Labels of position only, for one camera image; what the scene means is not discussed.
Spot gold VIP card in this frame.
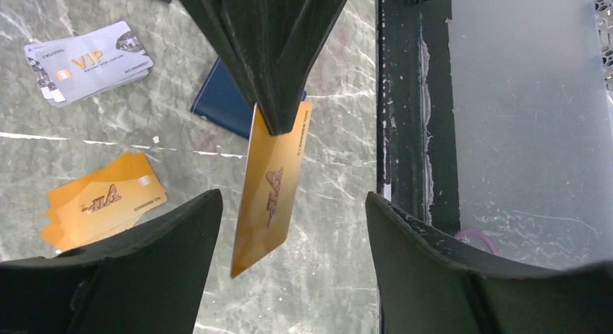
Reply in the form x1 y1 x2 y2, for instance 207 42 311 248
231 101 313 278

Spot silver card stack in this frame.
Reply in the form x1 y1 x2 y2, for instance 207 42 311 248
24 21 153 107

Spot blue leather card holder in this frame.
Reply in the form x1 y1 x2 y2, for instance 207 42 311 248
190 56 307 140

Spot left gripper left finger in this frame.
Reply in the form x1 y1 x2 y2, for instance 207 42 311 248
1 189 223 333

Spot gold card stack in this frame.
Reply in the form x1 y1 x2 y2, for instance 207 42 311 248
40 152 168 251

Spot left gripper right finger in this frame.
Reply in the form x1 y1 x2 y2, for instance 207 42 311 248
365 192 612 333

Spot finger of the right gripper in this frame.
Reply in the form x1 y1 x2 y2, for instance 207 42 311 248
260 0 348 136
179 0 278 134

